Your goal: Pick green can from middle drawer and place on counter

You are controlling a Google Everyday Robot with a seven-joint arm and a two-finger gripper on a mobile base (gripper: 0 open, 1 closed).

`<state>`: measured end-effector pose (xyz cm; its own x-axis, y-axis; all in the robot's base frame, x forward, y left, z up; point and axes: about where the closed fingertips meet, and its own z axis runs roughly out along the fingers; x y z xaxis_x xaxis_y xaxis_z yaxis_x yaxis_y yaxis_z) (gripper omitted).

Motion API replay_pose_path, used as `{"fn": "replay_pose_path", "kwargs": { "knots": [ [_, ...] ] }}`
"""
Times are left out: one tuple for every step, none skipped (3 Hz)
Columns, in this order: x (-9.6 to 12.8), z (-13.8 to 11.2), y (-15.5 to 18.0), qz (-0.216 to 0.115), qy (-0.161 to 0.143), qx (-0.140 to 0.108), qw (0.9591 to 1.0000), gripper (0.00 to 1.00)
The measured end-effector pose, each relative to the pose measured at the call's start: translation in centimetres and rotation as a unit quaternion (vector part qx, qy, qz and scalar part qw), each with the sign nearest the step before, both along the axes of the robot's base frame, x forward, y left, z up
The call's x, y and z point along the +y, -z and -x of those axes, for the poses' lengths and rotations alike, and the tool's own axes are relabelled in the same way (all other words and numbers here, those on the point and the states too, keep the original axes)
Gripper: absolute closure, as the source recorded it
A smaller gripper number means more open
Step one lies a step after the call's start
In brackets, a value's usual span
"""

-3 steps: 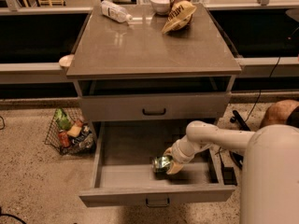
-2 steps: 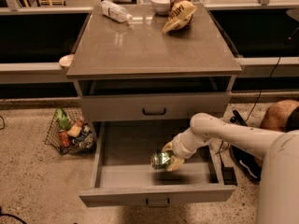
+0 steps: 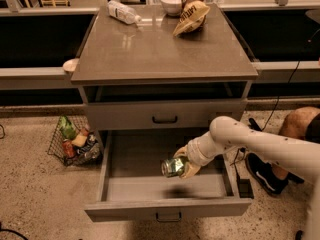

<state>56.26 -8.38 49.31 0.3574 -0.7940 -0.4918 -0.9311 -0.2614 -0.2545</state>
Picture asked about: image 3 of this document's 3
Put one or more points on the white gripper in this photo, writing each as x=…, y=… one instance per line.
x=195, y=153

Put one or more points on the green soda can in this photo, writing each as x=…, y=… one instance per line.
x=173, y=167

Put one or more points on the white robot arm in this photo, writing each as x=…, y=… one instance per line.
x=302, y=158

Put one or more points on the closed grey drawer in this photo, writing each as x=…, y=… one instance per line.
x=138, y=115

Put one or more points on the open grey drawer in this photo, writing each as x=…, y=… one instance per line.
x=132, y=186

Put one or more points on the grey drawer cabinet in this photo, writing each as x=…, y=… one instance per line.
x=145, y=62

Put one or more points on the red soda can in basket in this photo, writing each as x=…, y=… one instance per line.
x=68, y=148

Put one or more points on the black power adapter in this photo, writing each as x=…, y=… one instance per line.
x=245, y=188

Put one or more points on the black sneaker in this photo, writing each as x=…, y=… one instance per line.
x=262, y=173

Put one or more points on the yellow bottle in basket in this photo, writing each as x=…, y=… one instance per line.
x=81, y=138

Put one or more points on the person's leg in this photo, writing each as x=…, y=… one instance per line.
x=302, y=123

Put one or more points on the green chip bag in basket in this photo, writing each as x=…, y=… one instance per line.
x=67, y=128

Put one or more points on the yellow chip bag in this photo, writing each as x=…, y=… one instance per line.
x=192, y=17

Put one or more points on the small round white disc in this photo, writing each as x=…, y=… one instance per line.
x=70, y=65

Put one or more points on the white bowl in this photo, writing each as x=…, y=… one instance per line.
x=172, y=7

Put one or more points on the clear plastic water bottle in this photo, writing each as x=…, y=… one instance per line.
x=123, y=13

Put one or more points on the black drawer handle upper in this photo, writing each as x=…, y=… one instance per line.
x=156, y=120

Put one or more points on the black drawer handle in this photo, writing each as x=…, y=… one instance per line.
x=169, y=218
x=156, y=120

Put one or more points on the black drawer handle lower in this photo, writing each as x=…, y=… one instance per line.
x=169, y=218

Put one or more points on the black wire basket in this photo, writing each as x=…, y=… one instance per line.
x=88, y=154

